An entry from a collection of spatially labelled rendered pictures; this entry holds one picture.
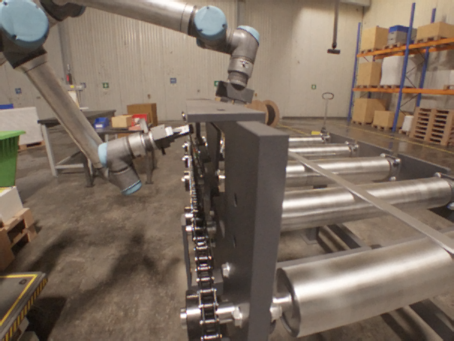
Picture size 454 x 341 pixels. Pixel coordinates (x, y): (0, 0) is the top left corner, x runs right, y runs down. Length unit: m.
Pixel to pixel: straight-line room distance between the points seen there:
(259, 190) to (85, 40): 11.76
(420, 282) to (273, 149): 0.41
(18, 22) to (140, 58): 10.41
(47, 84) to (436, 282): 1.13
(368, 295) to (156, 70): 10.83
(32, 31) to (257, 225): 0.71
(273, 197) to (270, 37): 11.69
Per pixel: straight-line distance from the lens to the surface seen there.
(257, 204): 0.19
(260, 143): 0.18
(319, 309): 0.40
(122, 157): 0.86
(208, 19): 0.72
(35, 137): 7.47
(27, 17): 0.78
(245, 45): 0.85
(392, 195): 0.85
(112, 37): 11.53
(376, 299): 0.46
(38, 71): 0.92
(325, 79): 12.99
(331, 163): 1.05
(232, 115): 0.25
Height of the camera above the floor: 1.19
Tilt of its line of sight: 19 degrees down
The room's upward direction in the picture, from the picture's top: straight up
